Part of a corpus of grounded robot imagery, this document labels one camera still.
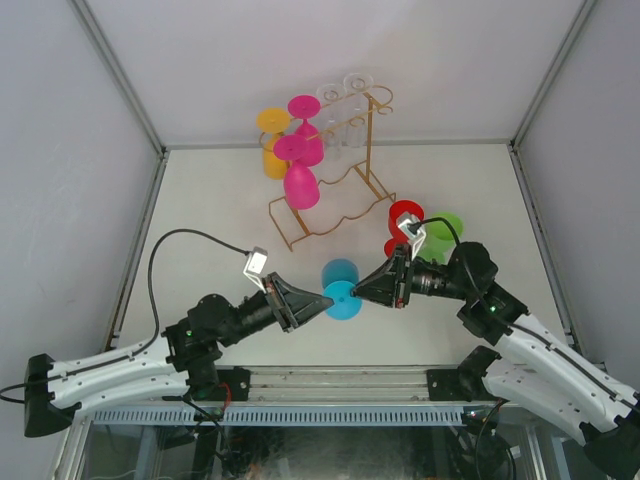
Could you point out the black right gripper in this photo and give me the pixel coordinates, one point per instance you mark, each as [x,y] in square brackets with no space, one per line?
[385,286]

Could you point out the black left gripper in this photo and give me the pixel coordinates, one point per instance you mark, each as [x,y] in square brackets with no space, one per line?
[290,305]

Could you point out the blue wine glass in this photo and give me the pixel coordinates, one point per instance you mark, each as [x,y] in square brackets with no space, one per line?
[339,278]

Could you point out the green wine glass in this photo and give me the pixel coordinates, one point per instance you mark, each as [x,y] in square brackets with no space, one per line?
[439,240]

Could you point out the red wine glass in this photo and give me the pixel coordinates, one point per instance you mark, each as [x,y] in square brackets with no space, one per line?
[395,212]

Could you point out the pink wine glass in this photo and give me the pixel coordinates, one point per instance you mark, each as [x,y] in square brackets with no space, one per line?
[304,108]
[299,183]

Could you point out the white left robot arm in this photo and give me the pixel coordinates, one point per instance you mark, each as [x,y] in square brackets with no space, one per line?
[179,362]

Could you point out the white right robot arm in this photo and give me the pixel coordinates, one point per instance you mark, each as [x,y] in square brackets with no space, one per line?
[521,361]

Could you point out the clear wine glass left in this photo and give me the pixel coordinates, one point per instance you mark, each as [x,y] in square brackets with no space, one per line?
[330,97]

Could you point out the clear wine glass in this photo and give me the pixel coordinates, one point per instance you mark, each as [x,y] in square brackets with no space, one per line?
[330,97]
[356,84]

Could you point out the orange wine glass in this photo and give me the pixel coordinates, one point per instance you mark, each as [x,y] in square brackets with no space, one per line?
[273,123]

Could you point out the clear wine glass right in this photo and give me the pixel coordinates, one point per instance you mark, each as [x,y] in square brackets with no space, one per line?
[356,84]

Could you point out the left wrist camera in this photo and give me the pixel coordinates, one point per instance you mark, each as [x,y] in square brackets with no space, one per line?
[255,262]

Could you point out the aluminium frame rail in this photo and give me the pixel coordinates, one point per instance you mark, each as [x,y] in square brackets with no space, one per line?
[268,385]

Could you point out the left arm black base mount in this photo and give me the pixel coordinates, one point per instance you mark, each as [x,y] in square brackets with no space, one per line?
[233,384]

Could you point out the gold wire glass rack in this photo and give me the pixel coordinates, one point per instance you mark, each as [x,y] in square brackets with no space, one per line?
[293,225]

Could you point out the grey slotted cable duct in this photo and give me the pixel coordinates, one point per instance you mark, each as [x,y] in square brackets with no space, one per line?
[287,416]

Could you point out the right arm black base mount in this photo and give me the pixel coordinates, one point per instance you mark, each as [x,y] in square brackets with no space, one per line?
[448,385]

